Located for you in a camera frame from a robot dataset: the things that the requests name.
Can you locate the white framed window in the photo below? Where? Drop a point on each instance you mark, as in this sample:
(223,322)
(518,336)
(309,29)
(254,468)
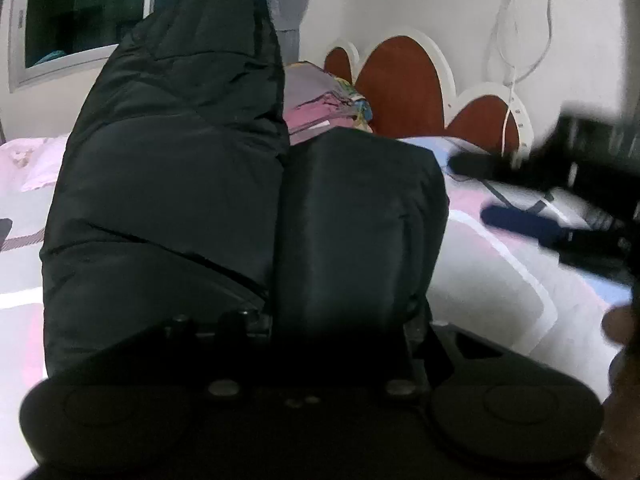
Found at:
(85,10)

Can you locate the colourful printed folded cloth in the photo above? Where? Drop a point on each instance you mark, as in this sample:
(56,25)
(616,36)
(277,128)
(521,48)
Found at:
(357,105)

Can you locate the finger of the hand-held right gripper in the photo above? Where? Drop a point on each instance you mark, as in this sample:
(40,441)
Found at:
(520,222)
(495,167)

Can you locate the red and white headboard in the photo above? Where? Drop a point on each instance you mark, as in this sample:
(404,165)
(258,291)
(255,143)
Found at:
(400,80)

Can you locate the pink blanket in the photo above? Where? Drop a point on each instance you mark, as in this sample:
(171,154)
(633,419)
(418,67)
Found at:
(35,160)

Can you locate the grey curtain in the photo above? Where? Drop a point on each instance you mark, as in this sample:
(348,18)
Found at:
(287,5)

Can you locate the black puffer jacket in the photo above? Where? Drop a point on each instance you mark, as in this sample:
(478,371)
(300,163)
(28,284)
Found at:
(200,185)

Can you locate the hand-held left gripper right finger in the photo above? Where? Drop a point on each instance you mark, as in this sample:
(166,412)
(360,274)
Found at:
(415,355)

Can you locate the patterned bed sheet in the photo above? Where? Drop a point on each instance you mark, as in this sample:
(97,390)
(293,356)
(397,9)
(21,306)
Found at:
(500,270)

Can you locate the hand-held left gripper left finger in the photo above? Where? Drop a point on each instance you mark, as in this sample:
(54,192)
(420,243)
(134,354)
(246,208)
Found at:
(235,340)

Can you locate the grey folded cloth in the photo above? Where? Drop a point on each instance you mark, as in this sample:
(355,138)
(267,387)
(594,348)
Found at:
(310,82)

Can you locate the person's right hand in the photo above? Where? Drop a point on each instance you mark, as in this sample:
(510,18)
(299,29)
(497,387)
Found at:
(622,360)

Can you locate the pink folded cloth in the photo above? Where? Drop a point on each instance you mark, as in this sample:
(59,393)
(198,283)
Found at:
(320,120)

